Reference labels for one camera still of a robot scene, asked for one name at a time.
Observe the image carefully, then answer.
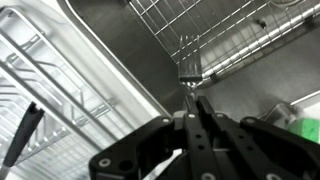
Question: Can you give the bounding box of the silver fork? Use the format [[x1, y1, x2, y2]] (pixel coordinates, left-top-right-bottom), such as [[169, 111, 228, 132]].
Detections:
[[178, 35, 202, 98]]

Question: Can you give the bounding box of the green white sponge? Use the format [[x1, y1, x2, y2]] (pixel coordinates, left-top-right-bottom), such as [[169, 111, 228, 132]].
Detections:
[[288, 117, 320, 143]]

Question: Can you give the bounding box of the sink bottom wire grid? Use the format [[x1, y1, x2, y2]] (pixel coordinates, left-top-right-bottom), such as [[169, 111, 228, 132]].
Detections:
[[129, 0, 320, 77]]

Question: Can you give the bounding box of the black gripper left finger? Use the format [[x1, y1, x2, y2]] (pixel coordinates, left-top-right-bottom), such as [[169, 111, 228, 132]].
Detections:
[[183, 96, 219, 180]]

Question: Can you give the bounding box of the stainless steel sink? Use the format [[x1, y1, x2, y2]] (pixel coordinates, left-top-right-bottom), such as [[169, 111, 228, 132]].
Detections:
[[57, 0, 320, 120]]

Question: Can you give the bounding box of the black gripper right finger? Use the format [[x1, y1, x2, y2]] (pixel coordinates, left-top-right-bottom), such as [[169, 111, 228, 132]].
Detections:
[[196, 96, 294, 180]]

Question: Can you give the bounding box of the black handled utensil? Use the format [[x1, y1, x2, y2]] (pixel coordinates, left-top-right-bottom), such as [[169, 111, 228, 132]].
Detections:
[[0, 102, 45, 180]]

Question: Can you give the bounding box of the metal dish rack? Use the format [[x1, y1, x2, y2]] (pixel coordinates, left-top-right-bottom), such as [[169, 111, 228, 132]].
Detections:
[[0, 6, 132, 180]]

